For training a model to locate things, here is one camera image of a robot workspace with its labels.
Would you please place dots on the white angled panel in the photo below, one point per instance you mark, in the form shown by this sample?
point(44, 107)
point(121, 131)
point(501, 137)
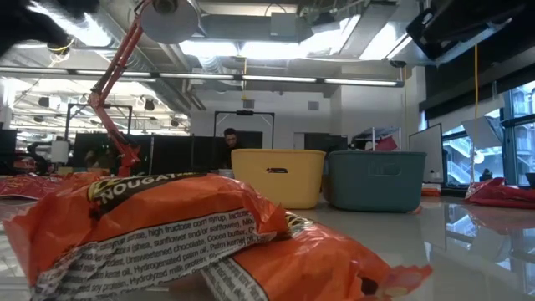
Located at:
point(480, 131)

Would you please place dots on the grey wall vent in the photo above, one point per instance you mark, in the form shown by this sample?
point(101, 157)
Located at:
point(248, 103)
point(313, 105)

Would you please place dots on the yellow plastic bin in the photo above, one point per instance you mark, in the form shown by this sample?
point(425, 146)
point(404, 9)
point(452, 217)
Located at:
point(292, 184)

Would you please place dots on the black gantry frame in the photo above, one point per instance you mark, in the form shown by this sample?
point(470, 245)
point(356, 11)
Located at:
point(244, 113)

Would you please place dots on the black cabinet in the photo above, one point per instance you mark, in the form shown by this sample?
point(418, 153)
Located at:
point(326, 143)

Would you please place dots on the person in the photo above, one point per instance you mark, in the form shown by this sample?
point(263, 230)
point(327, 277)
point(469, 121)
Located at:
point(230, 140)

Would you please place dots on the blue-grey plastic bin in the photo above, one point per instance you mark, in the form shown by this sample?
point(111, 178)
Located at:
point(376, 184)

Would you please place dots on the orange Reese's nougat candy pack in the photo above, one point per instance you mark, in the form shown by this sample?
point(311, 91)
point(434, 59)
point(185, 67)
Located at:
point(167, 200)

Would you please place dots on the black partition screen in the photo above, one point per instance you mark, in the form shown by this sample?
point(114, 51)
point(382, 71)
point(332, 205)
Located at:
point(175, 152)

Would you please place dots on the silver air duct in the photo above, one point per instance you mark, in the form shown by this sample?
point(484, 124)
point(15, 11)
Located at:
point(376, 42)

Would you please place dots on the long LED light bar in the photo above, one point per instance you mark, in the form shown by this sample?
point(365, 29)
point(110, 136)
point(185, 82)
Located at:
point(276, 78)

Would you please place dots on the whiteboard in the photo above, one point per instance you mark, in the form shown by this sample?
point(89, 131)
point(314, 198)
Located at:
point(428, 146)

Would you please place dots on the metal shelf rack red bins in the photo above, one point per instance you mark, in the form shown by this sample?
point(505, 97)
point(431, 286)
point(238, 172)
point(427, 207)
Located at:
point(386, 144)

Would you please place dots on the white box device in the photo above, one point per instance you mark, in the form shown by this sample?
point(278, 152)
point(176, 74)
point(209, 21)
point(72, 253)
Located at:
point(59, 151)

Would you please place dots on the maroon candy pack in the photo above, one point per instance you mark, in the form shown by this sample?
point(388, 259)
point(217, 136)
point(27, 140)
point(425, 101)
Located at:
point(514, 200)

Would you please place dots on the grey ceiling box unit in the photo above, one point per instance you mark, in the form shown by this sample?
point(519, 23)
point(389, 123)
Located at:
point(285, 25)

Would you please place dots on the red desk lamp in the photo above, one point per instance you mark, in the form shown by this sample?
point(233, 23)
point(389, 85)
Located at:
point(169, 23)

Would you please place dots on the black ceiling camera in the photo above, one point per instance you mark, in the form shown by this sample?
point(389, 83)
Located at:
point(398, 64)

